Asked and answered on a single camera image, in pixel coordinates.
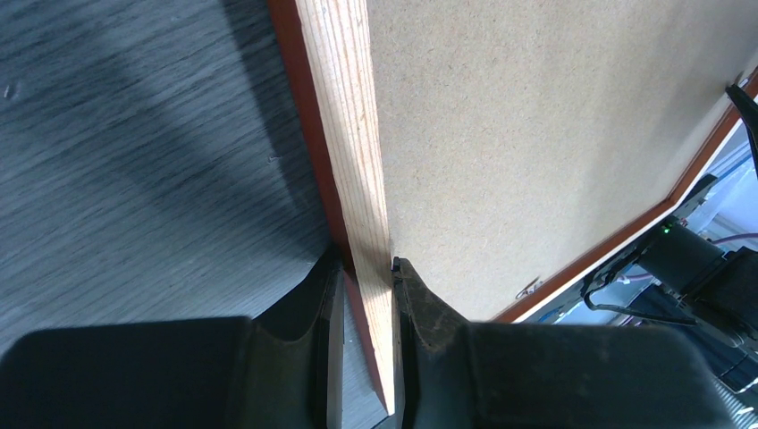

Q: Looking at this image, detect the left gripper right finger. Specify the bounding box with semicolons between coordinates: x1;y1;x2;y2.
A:
392;258;733;428

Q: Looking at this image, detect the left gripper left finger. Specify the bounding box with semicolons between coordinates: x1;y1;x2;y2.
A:
1;247;344;428

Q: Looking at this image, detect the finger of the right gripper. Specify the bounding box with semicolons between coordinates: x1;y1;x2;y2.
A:
725;84;757;160

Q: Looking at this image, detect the orange wooden picture frame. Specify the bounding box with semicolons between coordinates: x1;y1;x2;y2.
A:
269;1;734;414

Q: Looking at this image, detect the brown cardboard backing board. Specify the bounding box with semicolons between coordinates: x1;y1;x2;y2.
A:
367;1;757;320

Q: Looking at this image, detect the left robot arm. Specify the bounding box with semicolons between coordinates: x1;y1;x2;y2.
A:
1;217;757;428

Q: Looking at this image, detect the silver frame turn clip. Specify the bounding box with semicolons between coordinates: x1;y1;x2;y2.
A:
515;277;543;300

